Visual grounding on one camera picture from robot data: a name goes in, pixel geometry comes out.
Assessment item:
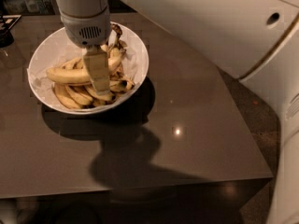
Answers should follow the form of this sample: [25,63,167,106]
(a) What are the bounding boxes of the banana bunch at bowl front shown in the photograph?
[53,77,135,110]

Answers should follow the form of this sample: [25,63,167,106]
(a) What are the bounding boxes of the white bowl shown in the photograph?
[27,22,149,115]

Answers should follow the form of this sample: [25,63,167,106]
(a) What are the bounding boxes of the banana bunch with dark stem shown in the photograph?
[61,23,126,72]

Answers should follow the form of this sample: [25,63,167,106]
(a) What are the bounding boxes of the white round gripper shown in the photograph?
[61,7,111,95]

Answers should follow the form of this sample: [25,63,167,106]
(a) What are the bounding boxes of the bottles on back shelf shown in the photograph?
[0,0,55,15]

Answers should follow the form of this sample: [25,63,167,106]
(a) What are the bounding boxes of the black object at table corner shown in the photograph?
[0,15,21,48]

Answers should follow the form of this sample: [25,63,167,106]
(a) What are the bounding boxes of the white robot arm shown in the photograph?
[56,0,299,224]

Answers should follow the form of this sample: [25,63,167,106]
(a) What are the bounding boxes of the large top yellow banana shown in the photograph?
[46,50,123,86]

